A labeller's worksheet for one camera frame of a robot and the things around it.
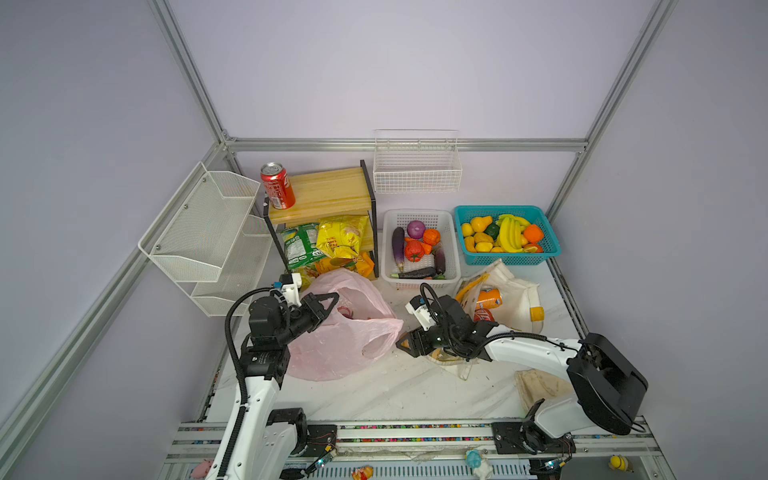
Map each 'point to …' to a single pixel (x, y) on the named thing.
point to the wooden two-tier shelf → (342, 193)
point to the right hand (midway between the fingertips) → (402, 341)
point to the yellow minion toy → (620, 462)
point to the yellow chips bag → (345, 237)
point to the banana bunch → (510, 233)
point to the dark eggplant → (398, 247)
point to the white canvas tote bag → (522, 306)
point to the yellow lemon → (467, 229)
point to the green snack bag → (300, 245)
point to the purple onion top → (416, 229)
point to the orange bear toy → (363, 472)
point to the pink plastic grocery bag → (358, 331)
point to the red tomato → (414, 251)
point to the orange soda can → (489, 299)
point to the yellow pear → (479, 224)
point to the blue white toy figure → (480, 467)
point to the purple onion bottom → (346, 312)
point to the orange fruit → (533, 233)
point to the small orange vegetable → (431, 237)
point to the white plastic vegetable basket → (440, 266)
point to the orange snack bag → (362, 265)
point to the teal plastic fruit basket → (479, 248)
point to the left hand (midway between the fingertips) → (338, 296)
